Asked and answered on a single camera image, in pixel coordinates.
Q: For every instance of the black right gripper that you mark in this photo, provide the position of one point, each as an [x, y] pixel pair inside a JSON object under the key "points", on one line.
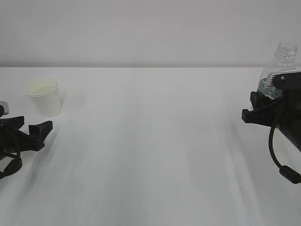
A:
{"points": [[287, 120]]}

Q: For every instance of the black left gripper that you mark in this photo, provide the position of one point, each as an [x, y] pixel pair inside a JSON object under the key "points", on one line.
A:
{"points": [[12, 140]]}

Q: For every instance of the white paper cup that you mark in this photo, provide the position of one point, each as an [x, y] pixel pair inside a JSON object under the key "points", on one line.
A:
{"points": [[44, 94]]}

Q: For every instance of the clear water bottle green label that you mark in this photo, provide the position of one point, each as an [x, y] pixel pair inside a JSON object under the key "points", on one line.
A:
{"points": [[284, 60]]}

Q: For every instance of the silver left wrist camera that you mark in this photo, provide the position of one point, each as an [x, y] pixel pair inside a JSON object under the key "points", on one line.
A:
{"points": [[4, 108]]}

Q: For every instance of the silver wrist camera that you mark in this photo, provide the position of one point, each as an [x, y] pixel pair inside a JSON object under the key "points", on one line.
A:
{"points": [[4, 108], [286, 80]]}

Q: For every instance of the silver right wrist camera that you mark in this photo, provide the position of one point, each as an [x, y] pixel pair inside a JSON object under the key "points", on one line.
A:
{"points": [[286, 80]]}

